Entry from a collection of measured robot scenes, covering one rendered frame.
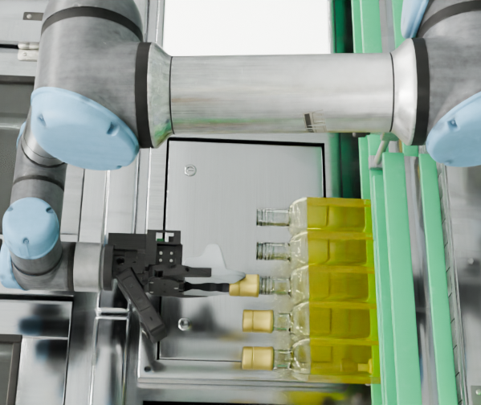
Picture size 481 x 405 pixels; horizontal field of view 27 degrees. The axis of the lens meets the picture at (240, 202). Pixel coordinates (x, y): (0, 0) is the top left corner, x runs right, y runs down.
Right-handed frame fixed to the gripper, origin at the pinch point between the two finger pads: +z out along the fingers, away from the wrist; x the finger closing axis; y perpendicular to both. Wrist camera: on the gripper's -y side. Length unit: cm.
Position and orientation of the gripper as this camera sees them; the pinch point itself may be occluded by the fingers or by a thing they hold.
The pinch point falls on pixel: (235, 284)
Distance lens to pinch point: 153.9
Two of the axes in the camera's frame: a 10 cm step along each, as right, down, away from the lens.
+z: 10.0, 0.4, 0.6
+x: -0.7, 4.4, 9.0
